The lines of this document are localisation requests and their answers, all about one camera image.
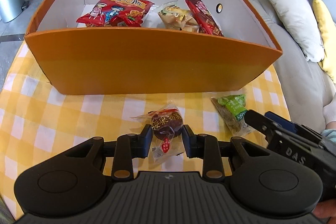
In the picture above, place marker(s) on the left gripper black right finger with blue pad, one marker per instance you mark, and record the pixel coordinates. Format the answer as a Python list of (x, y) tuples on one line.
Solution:
[(206, 148)]

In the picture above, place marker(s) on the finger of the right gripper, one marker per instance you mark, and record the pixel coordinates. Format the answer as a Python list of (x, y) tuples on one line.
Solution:
[(259, 122), (286, 124)]

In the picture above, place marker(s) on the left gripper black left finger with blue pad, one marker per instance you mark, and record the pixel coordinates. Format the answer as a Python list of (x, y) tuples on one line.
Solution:
[(128, 147)]

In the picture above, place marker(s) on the green snack packet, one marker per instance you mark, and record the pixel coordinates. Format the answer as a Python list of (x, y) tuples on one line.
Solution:
[(232, 110)]

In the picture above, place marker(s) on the dark red fruit snack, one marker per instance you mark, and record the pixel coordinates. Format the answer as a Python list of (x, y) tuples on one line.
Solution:
[(166, 124)]

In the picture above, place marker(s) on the white blue chips bag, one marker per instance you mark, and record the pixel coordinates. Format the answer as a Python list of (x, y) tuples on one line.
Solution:
[(175, 18)]

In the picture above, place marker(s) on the large red snack bag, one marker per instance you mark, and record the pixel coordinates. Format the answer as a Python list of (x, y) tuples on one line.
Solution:
[(116, 13)]

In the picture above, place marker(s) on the person's hand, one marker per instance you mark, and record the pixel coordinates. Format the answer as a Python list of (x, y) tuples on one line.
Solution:
[(326, 209)]

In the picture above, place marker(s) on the beige sofa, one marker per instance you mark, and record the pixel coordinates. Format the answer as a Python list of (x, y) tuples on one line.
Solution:
[(306, 87)]

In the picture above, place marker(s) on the yellow checkered tablecloth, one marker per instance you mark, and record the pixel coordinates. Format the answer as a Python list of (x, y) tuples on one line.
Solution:
[(37, 122)]

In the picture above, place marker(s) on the orange cardboard box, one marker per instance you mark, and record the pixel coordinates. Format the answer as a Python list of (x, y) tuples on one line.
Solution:
[(150, 58)]

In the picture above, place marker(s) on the yellow pillow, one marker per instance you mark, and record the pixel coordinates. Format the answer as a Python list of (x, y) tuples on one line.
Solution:
[(326, 27)]

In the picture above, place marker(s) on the dark red bar packet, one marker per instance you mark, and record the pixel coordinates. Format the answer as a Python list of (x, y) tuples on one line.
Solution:
[(204, 18)]

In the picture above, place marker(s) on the cream pillow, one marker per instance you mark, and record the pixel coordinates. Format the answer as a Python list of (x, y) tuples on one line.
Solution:
[(298, 19)]

